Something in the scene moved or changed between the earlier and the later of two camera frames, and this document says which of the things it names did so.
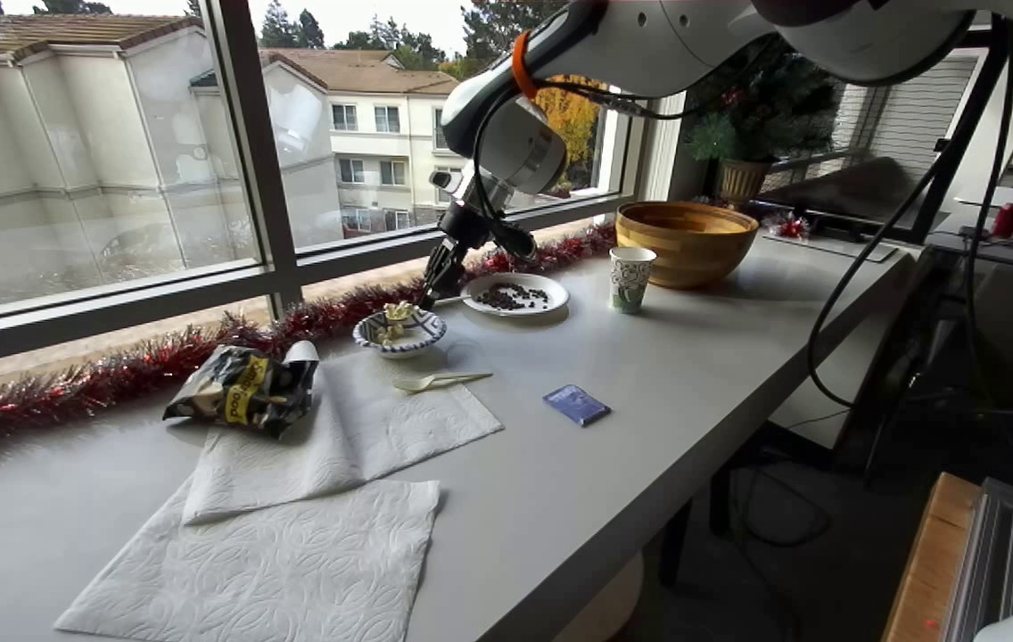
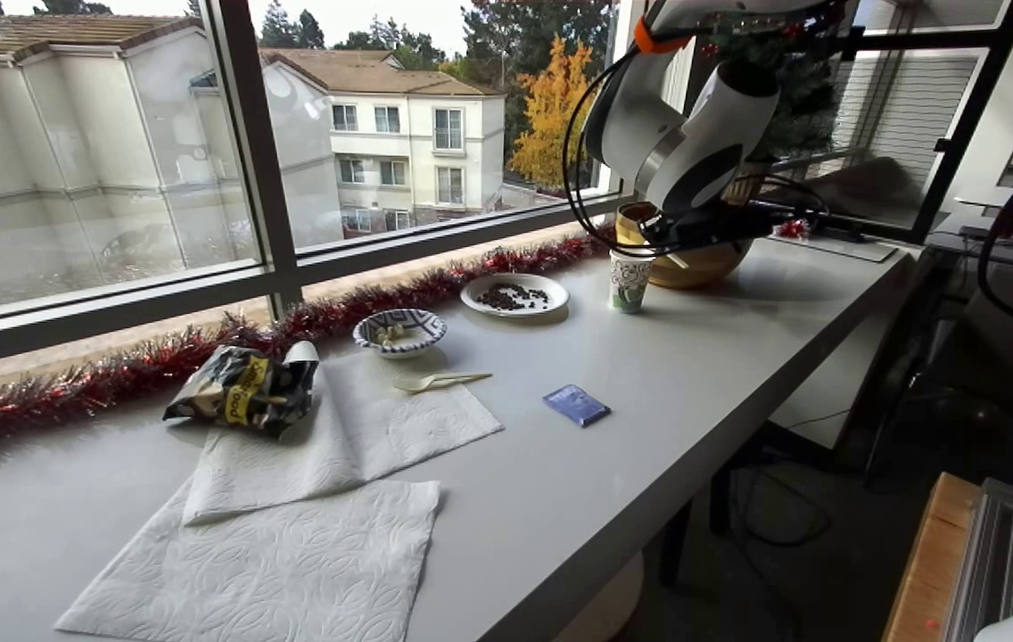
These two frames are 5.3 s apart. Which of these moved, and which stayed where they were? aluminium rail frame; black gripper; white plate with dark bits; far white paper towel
Moved: black gripper
Stayed: aluminium rail frame; white plate with dark bits; far white paper towel
